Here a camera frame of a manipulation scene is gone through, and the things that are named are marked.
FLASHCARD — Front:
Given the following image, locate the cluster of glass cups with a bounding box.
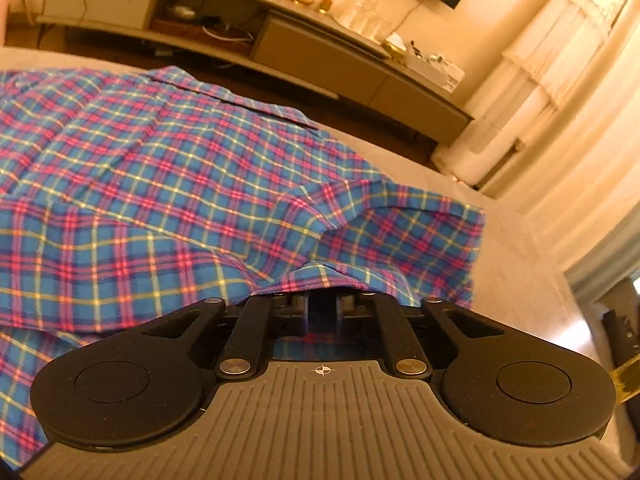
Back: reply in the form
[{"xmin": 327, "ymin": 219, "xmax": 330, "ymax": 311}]
[{"xmin": 332, "ymin": 0, "xmax": 393, "ymax": 36}]

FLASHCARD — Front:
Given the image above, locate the blue pink plaid shirt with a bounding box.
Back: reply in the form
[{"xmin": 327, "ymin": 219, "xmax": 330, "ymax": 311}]
[{"xmin": 0, "ymin": 65, "xmax": 487, "ymax": 468}]

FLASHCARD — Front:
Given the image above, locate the cream curtain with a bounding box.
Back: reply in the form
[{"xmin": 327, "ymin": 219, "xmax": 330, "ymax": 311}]
[{"xmin": 480, "ymin": 0, "xmax": 640, "ymax": 281}]

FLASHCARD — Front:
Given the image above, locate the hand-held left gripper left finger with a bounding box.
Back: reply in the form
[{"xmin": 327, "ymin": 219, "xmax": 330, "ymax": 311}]
[{"xmin": 135, "ymin": 294, "xmax": 307, "ymax": 380}]

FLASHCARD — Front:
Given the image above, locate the air conditioner with lace cover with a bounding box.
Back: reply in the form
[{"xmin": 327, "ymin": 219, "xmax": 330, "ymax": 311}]
[{"xmin": 432, "ymin": 0, "xmax": 621, "ymax": 188}]

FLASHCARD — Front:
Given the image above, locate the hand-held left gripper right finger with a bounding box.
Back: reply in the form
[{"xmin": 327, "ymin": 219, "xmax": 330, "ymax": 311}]
[{"xmin": 337, "ymin": 290, "xmax": 506, "ymax": 378}]

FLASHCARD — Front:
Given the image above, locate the grey low media cabinet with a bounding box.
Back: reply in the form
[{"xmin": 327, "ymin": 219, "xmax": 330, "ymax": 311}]
[{"xmin": 35, "ymin": 0, "xmax": 475, "ymax": 146}]

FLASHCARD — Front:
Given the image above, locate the grey blue curtain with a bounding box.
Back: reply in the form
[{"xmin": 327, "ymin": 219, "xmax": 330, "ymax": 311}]
[{"xmin": 565, "ymin": 200, "xmax": 640, "ymax": 306}]

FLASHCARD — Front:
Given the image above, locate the white storage box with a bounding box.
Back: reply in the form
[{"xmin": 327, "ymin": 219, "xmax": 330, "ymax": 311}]
[{"xmin": 405, "ymin": 40, "xmax": 466, "ymax": 93}]

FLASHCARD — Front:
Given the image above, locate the white coiled cable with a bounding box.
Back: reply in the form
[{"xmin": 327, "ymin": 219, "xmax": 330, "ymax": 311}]
[{"xmin": 202, "ymin": 22, "xmax": 253, "ymax": 43}]

